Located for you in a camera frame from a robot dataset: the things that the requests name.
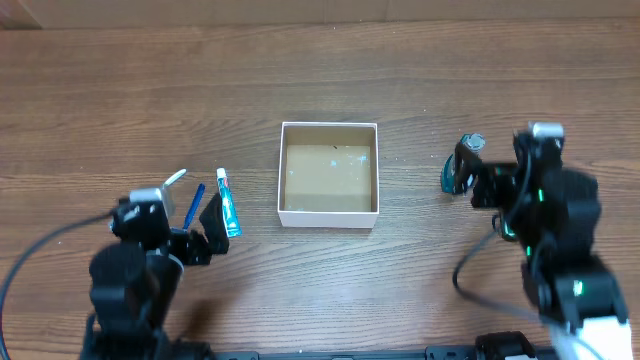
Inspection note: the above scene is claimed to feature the teal mouthwash bottle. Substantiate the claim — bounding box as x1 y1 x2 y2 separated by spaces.
440 133 486 194

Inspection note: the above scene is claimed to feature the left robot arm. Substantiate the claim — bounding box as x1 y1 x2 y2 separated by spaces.
80 194 229 359

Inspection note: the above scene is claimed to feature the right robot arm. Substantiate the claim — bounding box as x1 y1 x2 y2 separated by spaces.
448 130 633 359

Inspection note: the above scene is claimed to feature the teal toothpaste tube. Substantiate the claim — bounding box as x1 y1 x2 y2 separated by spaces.
216 167 242 238

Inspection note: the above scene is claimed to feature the green white toothbrush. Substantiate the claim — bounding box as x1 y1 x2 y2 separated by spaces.
162 168 187 189

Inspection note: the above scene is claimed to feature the open white cardboard box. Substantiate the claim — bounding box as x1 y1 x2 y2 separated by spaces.
277 122 380 229

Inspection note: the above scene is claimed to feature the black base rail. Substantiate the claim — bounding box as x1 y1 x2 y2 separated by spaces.
214 330 556 360

